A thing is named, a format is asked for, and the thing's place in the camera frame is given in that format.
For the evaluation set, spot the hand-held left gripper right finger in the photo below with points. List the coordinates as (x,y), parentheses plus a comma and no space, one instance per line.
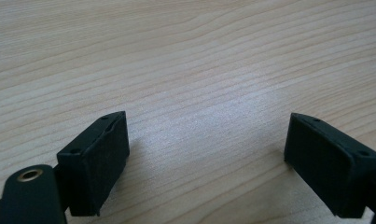
(325,165)

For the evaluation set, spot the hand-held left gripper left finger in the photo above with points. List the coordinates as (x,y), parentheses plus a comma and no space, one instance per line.
(97,161)

